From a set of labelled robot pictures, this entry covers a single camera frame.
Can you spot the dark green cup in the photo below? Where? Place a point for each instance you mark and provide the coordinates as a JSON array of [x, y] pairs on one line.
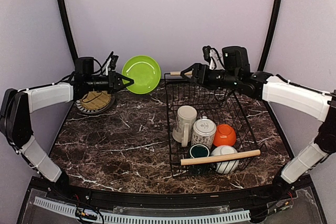
[[199, 150]]

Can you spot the black wire dish rack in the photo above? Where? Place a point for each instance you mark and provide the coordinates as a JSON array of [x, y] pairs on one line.
[[222, 107]]

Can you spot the white slotted cable duct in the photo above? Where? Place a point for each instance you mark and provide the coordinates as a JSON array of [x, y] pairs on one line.
[[145, 215]]

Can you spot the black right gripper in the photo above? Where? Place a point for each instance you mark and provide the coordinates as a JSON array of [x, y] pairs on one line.
[[198, 67]]

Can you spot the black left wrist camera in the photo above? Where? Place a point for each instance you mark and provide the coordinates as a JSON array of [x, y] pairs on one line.
[[111, 63]]

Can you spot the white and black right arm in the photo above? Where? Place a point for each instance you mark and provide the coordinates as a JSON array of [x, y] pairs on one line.
[[230, 69]]

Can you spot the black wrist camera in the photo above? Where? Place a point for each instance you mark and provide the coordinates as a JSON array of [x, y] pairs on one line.
[[111, 63], [209, 55]]

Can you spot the green leaf-shaped dish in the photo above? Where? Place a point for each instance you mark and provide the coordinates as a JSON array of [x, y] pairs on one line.
[[144, 71]]

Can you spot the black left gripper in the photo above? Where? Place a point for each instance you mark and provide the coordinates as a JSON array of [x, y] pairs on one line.
[[113, 82]]

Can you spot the orange bowl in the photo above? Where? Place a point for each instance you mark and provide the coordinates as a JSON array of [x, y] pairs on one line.
[[225, 135]]

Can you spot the grey reindeer snowflake plate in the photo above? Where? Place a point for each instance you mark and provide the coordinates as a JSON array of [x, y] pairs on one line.
[[105, 108]]

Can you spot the white mug with grey pattern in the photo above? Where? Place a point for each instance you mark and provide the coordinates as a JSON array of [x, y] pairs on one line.
[[185, 118]]

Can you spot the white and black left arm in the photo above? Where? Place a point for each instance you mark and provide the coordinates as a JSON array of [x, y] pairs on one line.
[[19, 105]]

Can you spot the yellow woven plate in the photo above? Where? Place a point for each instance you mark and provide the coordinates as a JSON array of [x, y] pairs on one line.
[[95, 100]]

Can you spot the white plate with black stripes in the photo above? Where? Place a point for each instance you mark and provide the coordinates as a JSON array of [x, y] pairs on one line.
[[86, 109]]

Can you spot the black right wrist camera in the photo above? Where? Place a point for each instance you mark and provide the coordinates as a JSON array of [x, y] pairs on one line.
[[209, 55]]

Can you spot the white cup with black characters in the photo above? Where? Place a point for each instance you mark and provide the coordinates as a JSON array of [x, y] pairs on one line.
[[203, 132]]

